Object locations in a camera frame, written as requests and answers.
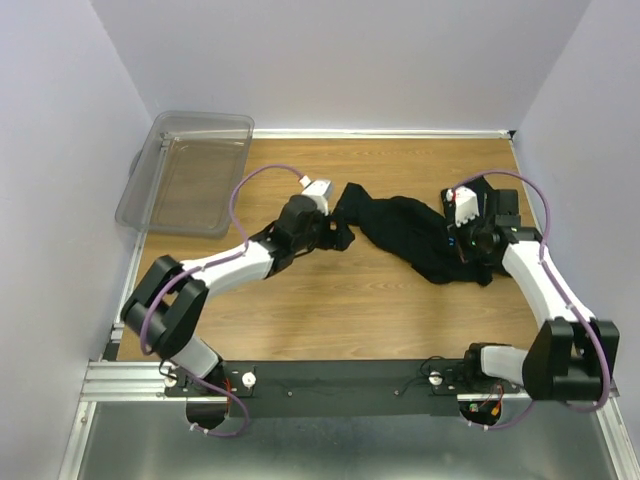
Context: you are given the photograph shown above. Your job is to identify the aluminium frame rail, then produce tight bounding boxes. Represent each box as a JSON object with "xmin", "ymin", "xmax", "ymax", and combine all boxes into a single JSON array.
[{"xmin": 57, "ymin": 134, "xmax": 171, "ymax": 480}]

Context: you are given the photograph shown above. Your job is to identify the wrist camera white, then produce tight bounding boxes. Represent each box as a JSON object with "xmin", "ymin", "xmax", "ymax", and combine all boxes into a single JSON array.
[
  {"xmin": 298, "ymin": 175, "xmax": 334, "ymax": 216},
  {"xmin": 444, "ymin": 186, "xmax": 480, "ymax": 228}
]

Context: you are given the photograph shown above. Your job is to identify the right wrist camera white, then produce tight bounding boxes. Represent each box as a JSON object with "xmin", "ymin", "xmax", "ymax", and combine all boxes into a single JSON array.
[{"xmin": 444, "ymin": 186, "xmax": 480, "ymax": 228}]

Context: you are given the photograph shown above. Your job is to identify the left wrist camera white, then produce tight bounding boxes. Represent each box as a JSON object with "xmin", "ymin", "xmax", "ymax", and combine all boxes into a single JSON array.
[{"xmin": 298, "ymin": 175, "xmax": 334, "ymax": 216}]

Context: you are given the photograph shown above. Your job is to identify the black t shirt blue logo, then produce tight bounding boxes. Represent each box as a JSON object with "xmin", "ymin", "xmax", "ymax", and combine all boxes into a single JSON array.
[{"xmin": 335, "ymin": 182, "xmax": 493, "ymax": 286}]

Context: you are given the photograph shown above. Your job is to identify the clear plastic bin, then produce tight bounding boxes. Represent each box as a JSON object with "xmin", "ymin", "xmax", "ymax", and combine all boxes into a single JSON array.
[{"xmin": 115, "ymin": 111, "xmax": 254, "ymax": 238}]

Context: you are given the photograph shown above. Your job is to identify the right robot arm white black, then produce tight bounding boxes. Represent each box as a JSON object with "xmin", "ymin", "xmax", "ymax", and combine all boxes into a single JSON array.
[{"xmin": 441, "ymin": 186, "xmax": 619, "ymax": 402}]

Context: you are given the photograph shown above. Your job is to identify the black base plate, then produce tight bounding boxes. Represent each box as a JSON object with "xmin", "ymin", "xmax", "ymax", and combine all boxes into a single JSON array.
[{"xmin": 164, "ymin": 357, "xmax": 506, "ymax": 421}]

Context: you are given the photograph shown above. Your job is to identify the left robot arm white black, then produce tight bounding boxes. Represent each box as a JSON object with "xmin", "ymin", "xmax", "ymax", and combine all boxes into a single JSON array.
[{"xmin": 120, "ymin": 194, "xmax": 355, "ymax": 395}]

